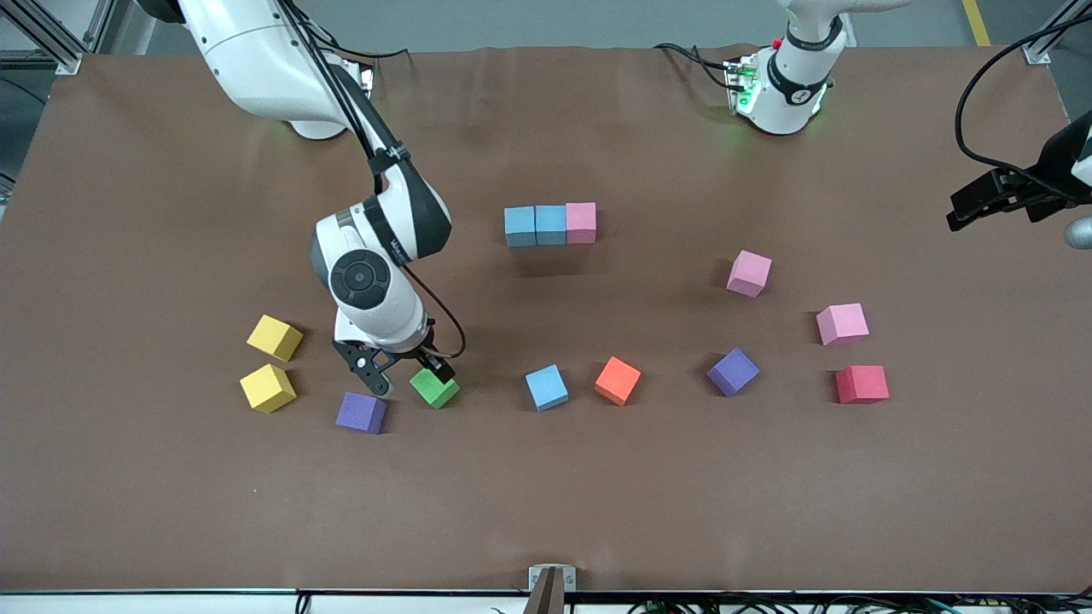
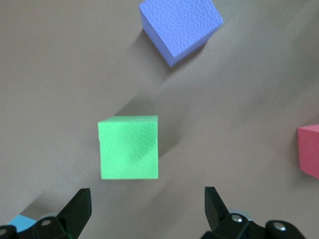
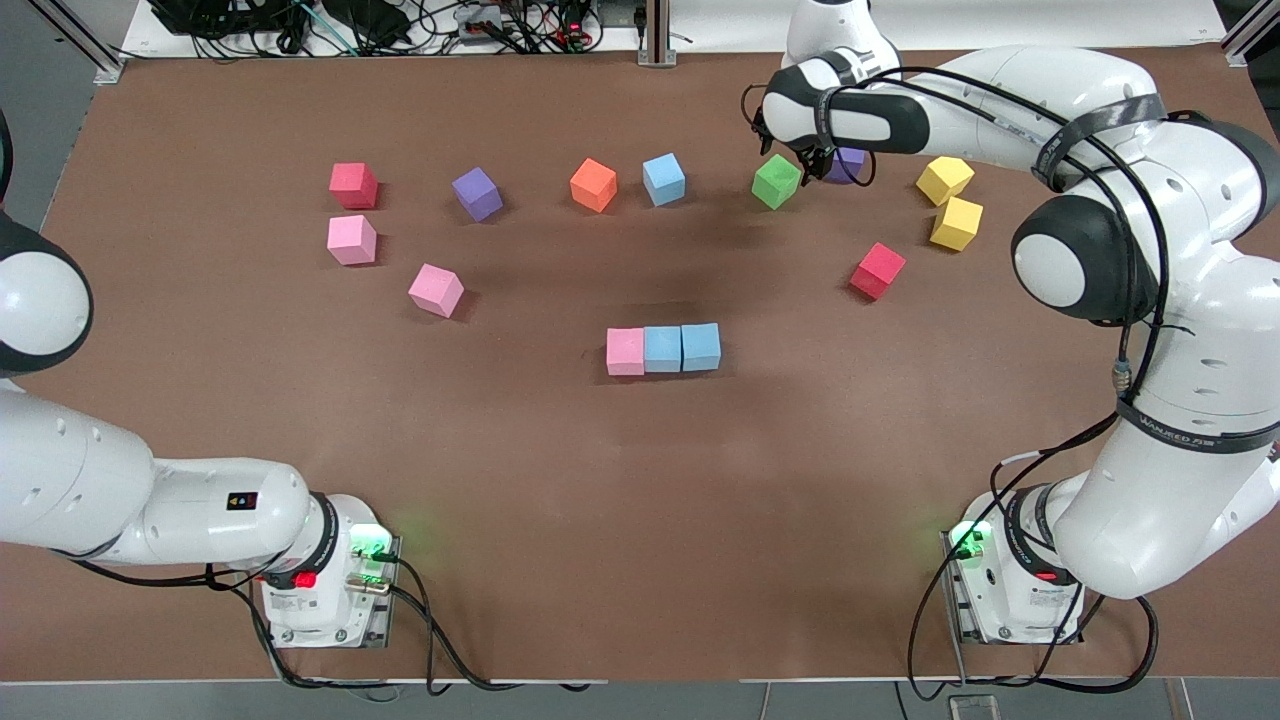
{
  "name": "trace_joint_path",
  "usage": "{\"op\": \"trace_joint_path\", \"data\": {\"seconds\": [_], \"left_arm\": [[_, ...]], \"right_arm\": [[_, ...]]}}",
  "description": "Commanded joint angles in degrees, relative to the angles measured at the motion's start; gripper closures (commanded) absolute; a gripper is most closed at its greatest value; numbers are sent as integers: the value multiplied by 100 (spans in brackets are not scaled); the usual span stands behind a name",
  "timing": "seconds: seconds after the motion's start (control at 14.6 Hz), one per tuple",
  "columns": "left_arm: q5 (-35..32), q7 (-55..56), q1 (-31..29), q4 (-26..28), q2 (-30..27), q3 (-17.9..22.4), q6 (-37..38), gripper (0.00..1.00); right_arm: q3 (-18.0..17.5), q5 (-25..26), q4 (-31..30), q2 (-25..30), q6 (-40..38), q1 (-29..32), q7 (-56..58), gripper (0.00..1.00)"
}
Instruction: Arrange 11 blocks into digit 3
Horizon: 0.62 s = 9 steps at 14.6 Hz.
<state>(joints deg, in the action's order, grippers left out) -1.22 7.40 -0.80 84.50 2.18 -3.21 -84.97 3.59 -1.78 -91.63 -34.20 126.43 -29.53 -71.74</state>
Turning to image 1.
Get brown table mat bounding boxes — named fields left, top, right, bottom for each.
left=0, top=44, right=1092, bottom=594

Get blue foam cube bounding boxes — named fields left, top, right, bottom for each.
left=535, top=205, right=568, bottom=246
left=525, top=364, right=570, bottom=413
left=503, top=206, right=537, bottom=249

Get orange foam cube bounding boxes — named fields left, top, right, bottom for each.
left=594, top=356, right=642, bottom=407

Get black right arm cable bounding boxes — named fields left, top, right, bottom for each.
left=282, top=0, right=468, bottom=359

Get purple foam cube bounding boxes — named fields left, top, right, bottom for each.
left=706, top=347, right=761, bottom=397
left=335, top=391, right=388, bottom=436

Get aluminium frame post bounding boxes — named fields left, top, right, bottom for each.
left=1022, top=0, right=1092, bottom=66
left=0, top=0, right=84, bottom=76

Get pink foam cube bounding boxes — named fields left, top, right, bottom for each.
left=816, top=303, right=871, bottom=347
left=727, top=250, right=773, bottom=298
left=566, top=202, right=598, bottom=246

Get black base cables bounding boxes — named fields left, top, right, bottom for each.
left=653, top=41, right=736, bottom=93

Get green foam cube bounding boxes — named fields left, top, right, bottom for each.
left=409, top=368, right=462, bottom=410

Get yellow foam cube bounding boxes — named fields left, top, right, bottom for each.
left=240, top=363, right=298, bottom=414
left=247, top=314, right=305, bottom=363

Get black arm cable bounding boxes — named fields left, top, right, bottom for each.
left=282, top=0, right=468, bottom=359
left=955, top=13, right=1092, bottom=176

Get grey metal table clamp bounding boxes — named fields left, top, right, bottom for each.
left=527, top=564, right=578, bottom=614

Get red foam cube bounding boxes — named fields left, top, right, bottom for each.
left=835, top=365, right=890, bottom=405

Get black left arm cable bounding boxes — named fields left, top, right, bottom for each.
left=955, top=13, right=1092, bottom=176

